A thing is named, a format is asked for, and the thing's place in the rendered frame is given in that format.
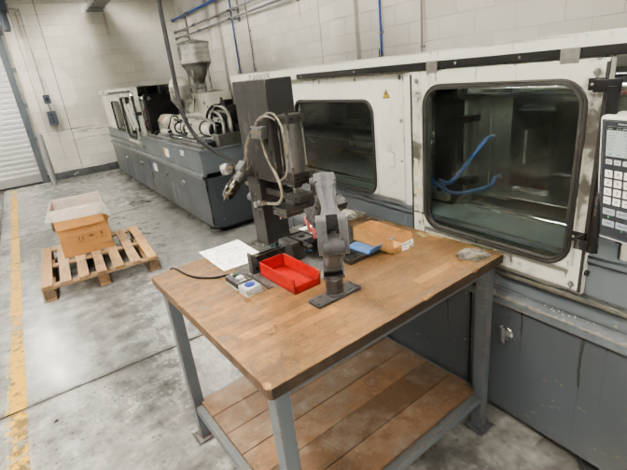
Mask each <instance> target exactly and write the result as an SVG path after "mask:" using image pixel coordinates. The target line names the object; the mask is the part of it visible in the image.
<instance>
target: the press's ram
mask: <svg viewBox="0 0 627 470"><path fill-rule="evenodd" d="M302 186H303V184H302V185H299V186H297V188H294V187H293V186H291V187H290V186H285V185H282V187H283V191H284V199H286V202H283V203H280V204H279V205H274V206H272V207H273V213H274V214H277V215H280V219H284V218H289V217H292V216H295V215H301V214H302V213H303V211H304V209H306V208H309V207H312V206H314V203H315V197H314V195H313V192H311V191H307V190H304V189H302ZM266 190H267V194H271V195H273V196H277V197H280V195H281V193H280V188H279V185H276V186H273V187H266Z"/></svg>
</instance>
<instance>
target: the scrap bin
mask: <svg viewBox="0 0 627 470"><path fill-rule="evenodd" d="M258 263H259V269H260V275H261V276H263V277H265V278H267V279H268V280H270V281H272V282H273V283H276V284H277V285H279V286H281V287H283V288H284V289H285V290H287V291H288V292H290V293H292V294H293V295H297V294H300V293H302V292H304V291H306V290H308V289H311V288H313V287H315V286H317V285H319V284H320V283H321V282H320V273H319V270H318V269H316V268H314V267H312V266H310V265H307V264H305V263H303V262H301V261H299V260H297V259H296V258H294V257H292V256H288V255H286V254H284V253H282V254H280V255H277V256H273V257H270V258H268V259H265V260H262V261H260V262H258Z"/></svg>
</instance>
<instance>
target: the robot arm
mask: <svg viewBox="0 0 627 470"><path fill-rule="evenodd" d="M309 181H310V190H311V191H312V192H313V195H315V196H316V199H315V203H314V206H312V207H309V208H306V209H304V211H303V212H304V213H306V216H304V221H305V224H306V226H307V229H308V232H309V233H310V232H313V238H314V239H316V238H317V243H318V251H319V256H321V257H322V260H318V263H319V271H321V272H322V280H325V281H326V292H324V293H322V294H320V295H318V296H316V297H313V298H310V299H309V304H311V305H313V306H314V307H316V308H317V309H319V310H321V309H323V308H325V307H326V306H328V305H330V304H332V303H334V302H336V301H338V300H340V299H342V298H344V297H347V296H349V295H351V294H353V293H354V292H356V291H358V290H360V289H361V285H359V284H357V283H354V282H352V281H347V282H345V283H344V282H343V281H342V277H345V269H344V262H343V257H342V256H345V253H346V254H350V245H349V235H348V224H347V215H346V213H341V211H342V210H343V209H345V208H346V206H347V203H348V200H346V199H345V198H344V197H343V196H342V195H338V196H335V195H336V192H337V188H336V177H335V175H334V173H333V172H331V173H327V172H320V173H315V174H314V175H313V178H309ZM310 224H311V225H312V227H311V228H310ZM333 228H338V229H339V233H336V234H327V229H333ZM316 234H317V235H316ZM322 249H323V252H322Z"/></svg>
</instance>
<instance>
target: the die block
mask: <svg viewBox="0 0 627 470"><path fill-rule="evenodd" d="M307 243H309V244H311V245H312V246H313V247H312V248H309V249H311V250H313V251H315V252H317V253H319V251H318V243H317V241H315V240H314V239H311V240H309V241H307ZM279 244H283V245H285V246H286V252H285V253H284V254H286V255H288V256H292V257H294V258H296V259H297V260H302V259H303V258H305V250H304V247H301V246H300V245H299V244H298V245H295V246H292V247H291V246H288V245H286V244H284V243H282V242H279Z"/></svg>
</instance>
